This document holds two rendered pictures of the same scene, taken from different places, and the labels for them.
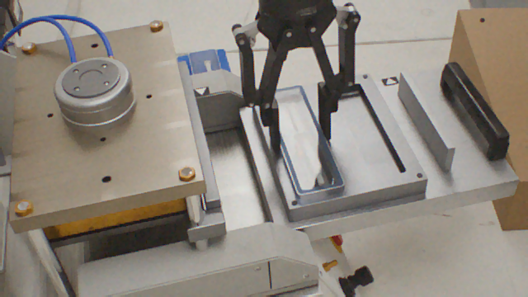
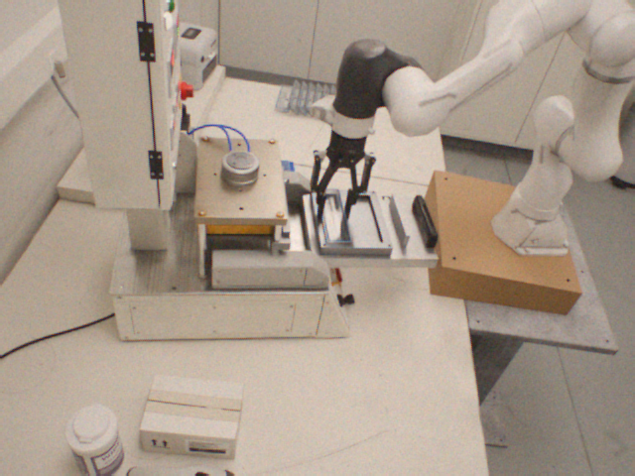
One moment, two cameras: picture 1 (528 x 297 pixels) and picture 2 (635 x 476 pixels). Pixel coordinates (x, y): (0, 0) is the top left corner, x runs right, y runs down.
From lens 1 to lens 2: 0.47 m
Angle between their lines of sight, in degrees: 4
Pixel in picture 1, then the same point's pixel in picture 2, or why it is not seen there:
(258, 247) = (303, 260)
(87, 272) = (217, 254)
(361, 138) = (364, 222)
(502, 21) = (456, 181)
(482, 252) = (416, 302)
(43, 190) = (210, 207)
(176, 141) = (276, 198)
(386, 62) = (388, 190)
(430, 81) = (407, 202)
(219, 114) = (291, 195)
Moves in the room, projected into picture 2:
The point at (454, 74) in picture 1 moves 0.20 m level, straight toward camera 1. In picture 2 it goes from (419, 200) to (394, 251)
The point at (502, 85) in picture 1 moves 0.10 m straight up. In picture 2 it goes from (446, 215) to (457, 187)
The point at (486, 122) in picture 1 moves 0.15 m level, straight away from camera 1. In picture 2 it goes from (428, 227) to (447, 194)
